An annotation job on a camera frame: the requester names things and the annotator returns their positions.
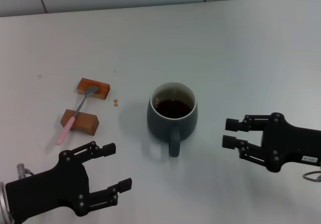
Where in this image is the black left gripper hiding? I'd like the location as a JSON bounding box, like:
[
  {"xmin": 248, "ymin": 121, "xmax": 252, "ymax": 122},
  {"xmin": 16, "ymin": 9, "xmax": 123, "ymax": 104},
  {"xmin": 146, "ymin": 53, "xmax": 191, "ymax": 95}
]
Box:
[{"xmin": 5, "ymin": 141, "xmax": 133, "ymax": 224}]

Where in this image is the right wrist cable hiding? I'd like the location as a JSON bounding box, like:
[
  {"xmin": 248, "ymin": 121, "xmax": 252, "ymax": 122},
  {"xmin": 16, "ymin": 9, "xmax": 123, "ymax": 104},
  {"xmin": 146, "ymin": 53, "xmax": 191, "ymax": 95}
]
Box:
[{"xmin": 302, "ymin": 170, "xmax": 321, "ymax": 183}]

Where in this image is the dark coffee liquid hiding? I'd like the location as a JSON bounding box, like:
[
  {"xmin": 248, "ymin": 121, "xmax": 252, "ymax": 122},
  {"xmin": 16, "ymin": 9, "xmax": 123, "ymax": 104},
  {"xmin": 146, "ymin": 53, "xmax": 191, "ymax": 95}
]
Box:
[{"xmin": 154, "ymin": 98, "xmax": 193, "ymax": 119}]

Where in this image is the brown arched wooden block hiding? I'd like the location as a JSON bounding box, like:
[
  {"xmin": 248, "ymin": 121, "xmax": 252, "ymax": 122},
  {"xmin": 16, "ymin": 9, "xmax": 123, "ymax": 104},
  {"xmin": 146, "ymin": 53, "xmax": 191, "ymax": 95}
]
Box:
[{"xmin": 60, "ymin": 108, "xmax": 99, "ymax": 136}]

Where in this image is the dark grey ceramic mug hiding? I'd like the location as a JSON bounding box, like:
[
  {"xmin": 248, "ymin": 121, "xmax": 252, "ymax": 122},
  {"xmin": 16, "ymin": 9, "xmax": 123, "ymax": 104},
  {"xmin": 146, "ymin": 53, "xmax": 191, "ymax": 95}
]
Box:
[{"xmin": 146, "ymin": 81, "xmax": 198, "ymax": 158}]

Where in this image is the pink handled metal spoon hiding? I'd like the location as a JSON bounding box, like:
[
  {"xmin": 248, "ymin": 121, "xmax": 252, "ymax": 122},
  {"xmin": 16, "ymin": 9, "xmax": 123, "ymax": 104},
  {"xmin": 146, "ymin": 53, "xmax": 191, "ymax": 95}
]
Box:
[{"xmin": 55, "ymin": 85, "xmax": 99, "ymax": 146}]

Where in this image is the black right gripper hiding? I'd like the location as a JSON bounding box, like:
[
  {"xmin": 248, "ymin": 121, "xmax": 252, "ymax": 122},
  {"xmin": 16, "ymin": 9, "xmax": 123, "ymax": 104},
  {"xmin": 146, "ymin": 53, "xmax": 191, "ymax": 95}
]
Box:
[{"xmin": 222, "ymin": 113, "xmax": 321, "ymax": 173}]

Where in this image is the stained flat wooden block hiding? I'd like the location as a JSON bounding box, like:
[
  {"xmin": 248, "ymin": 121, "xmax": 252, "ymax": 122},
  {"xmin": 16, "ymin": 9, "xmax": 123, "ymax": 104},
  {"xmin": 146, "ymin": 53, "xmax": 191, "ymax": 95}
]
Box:
[{"xmin": 76, "ymin": 77, "xmax": 111, "ymax": 101}]

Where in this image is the left wrist cable with plug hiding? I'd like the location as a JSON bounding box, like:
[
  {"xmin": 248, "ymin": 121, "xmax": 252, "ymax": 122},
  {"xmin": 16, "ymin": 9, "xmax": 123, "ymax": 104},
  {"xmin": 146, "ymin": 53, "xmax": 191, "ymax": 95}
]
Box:
[{"xmin": 17, "ymin": 163, "xmax": 35, "ymax": 179}]

